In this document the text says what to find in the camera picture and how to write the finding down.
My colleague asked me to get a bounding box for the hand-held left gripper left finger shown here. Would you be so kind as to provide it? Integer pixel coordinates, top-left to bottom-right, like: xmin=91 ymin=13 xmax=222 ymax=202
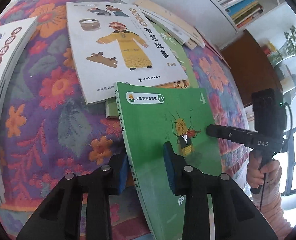
xmin=16 ymin=154 xmax=129 ymax=240

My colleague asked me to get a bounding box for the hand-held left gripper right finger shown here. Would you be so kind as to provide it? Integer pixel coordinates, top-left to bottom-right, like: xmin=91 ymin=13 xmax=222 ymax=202
xmin=163 ymin=141 xmax=279 ymax=240

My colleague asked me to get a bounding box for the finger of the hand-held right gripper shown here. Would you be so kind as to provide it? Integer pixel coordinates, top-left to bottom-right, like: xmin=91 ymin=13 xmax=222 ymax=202
xmin=206 ymin=124 xmax=258 ymax=145

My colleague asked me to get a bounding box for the dark green cricket book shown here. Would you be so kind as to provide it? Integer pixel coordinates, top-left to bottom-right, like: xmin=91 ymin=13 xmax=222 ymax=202
xmin=114 ymin=81 xmax=223 ymax=240

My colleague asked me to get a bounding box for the white book with yellow-robed emperor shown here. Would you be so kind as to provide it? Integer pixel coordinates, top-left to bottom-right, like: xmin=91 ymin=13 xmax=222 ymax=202
xmin=66 ymin=2 xmax=189 ymax=105

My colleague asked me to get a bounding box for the white book with armoured warrior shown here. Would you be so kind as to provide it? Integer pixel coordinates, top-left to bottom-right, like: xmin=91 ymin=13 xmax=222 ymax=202
xmin=0 ymin=17 xmax=39 ymax=204

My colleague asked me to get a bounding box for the person's right forearm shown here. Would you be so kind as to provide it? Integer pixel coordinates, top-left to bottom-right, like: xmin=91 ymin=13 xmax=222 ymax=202
xmin=250 ymin=177 xmax=294 ymax=240

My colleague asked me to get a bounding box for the row of white and blue books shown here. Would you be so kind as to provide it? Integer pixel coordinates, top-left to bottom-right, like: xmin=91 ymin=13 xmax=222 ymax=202
xmin=199 ymin=0 xmax=264 ymax=28

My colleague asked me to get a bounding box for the person's right hand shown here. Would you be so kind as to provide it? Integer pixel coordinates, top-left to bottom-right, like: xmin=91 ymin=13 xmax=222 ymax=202
xmin=246 ymin=151 xmax=282 ymax=190

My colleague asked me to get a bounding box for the brown wooden cabinet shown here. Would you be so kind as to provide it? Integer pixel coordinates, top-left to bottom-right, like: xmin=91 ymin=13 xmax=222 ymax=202
xmin=220 ymin=29 xmax=284 ymax=108

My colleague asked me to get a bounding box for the floral blanket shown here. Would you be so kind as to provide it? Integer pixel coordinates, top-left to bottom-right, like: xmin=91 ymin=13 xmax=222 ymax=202
xmin=0 ymin=0 xmax=250 ymax=240

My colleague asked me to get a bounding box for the green potted plant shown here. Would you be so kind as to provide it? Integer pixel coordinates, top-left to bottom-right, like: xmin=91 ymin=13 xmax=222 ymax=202
xmin=283 ymin=25 xmax=296 ymax=63

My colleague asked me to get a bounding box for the light green book orange animal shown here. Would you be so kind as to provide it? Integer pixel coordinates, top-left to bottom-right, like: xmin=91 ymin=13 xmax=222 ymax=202
xmin=105 ymin=24 xmax=199 ymax=119

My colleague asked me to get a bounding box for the tan cover book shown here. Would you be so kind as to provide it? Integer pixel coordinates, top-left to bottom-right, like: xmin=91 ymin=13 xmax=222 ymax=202
xmin=134 ymin=0 xmax=206 ymax=48

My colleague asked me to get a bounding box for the dark window frame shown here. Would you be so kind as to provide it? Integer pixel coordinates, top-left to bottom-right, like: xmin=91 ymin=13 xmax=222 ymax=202
xmin=281 ymin=120 xmax=296 ymax=198

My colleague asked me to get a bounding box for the black cable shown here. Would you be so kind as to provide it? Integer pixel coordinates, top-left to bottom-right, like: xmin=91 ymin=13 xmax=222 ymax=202
xmin=260 ymin=102 xmax=293 ymax=212

